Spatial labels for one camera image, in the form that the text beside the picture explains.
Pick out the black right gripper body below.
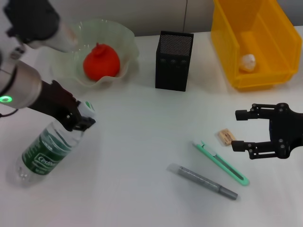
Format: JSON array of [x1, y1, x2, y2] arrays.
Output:
[[267, 102, 303, 159]]

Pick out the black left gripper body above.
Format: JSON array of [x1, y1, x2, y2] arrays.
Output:
[[27, 79, 82, 126]]

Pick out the small beige eraser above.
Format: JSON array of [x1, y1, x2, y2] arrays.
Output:
[[217, 128, 234, 147]]

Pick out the mint green utility knife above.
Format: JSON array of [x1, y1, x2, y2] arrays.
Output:
[[192, 139, 250, 187]]

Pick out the white paper ball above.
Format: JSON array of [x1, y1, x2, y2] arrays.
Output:
[[238, 53, 258, 72]]

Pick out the clear green-label water bottle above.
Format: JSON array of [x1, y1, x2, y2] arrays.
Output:
[[6, 100, 97, 187]]

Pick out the silver glitter marker pen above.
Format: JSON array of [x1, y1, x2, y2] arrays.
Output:
[[167, 163, 239, 201]]

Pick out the translucent wavy fruit plate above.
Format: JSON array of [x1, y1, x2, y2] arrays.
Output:
[[47, 18, 139, 90]]

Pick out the black mesh pen holder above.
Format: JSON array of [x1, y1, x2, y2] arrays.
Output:
[[155, 30, 194, 92]]

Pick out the yellow plastic storage bin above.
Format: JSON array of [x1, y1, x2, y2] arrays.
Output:
[[210, 0, 303, 92]]

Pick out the left gripper cable with plug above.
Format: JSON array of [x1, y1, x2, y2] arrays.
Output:
[[0, 108, 19, 118]]

